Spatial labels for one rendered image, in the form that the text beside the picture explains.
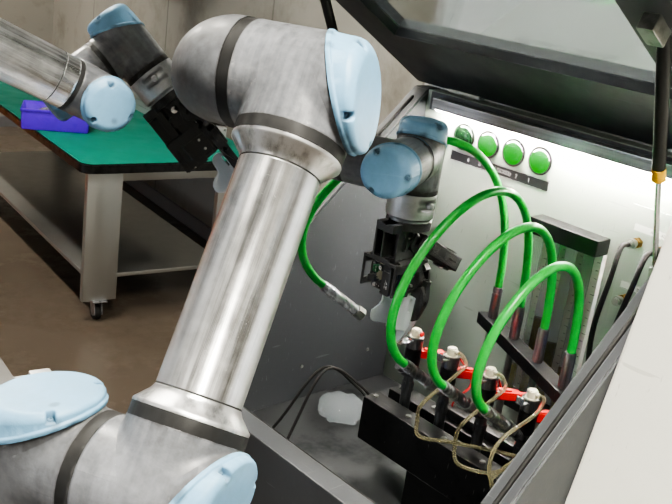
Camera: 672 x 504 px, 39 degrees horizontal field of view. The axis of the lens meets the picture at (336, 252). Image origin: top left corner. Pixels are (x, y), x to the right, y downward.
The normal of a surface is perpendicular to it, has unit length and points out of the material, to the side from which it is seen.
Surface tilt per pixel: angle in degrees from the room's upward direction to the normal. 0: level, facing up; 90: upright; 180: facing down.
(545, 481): 90
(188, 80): 99
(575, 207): 90
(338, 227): 90
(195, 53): 72
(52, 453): 52
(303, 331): 90
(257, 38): 42
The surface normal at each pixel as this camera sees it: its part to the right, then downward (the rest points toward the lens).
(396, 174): -0.38, 0.24
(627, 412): -0.69, -0.11
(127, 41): 0.26, 0.00
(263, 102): -0.50, -0.35
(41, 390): 0.01, -0.96
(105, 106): 0.50, 0.34
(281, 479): -0.74, 0.11
